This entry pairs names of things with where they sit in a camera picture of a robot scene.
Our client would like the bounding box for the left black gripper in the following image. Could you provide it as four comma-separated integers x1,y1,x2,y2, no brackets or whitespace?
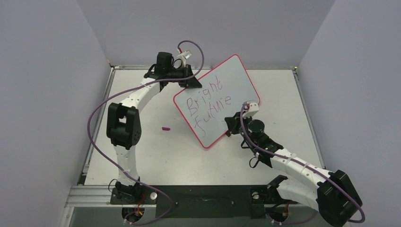
167,65,202,88

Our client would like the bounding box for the pink-framed whiteboard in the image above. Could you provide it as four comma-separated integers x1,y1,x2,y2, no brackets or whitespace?
173,54,260,148

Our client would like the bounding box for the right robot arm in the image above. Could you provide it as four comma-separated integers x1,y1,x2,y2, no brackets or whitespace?
225,113,365,227

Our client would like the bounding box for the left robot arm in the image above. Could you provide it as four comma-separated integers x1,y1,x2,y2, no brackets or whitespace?
106,50,202,203

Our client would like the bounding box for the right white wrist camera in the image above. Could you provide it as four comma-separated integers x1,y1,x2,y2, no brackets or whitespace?
242,102,259,119

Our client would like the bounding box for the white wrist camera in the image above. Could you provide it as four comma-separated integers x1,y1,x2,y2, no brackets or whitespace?
176,50,192,66
242,102,259,119

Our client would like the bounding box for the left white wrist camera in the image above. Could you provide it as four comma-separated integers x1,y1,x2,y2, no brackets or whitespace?
176,50,192,66

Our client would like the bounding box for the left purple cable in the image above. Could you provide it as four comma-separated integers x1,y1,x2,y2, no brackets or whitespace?
87,40,205,226

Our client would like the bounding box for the purple cable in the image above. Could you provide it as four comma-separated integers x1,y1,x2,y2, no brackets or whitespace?
87,40,205,226
239,103,366,226

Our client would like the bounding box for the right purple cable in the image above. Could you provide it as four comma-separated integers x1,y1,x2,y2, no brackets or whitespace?
239,103,366,226

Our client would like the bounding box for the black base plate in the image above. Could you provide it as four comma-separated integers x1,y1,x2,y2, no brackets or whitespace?
110,185,289,219

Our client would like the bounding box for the aluminium front rail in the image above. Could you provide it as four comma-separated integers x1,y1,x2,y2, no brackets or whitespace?
64,187,348,208

